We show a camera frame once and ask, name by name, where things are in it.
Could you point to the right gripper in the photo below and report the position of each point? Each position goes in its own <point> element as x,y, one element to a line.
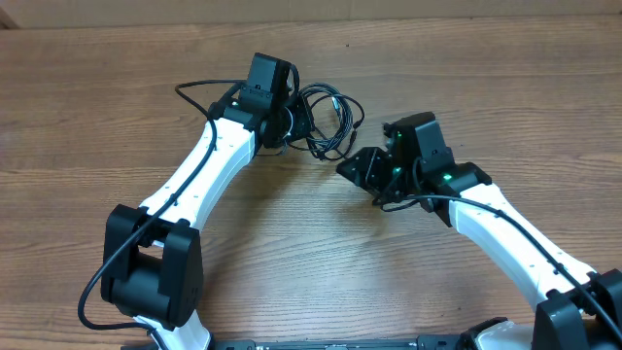
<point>366,175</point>

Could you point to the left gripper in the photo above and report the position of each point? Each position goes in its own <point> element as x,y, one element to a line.
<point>303,120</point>

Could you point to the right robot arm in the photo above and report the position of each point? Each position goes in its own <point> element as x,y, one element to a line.
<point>575,306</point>

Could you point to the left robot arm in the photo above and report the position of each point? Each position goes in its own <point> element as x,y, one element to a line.
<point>152,268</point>

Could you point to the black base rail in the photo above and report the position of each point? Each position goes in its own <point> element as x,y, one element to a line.
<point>421,342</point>

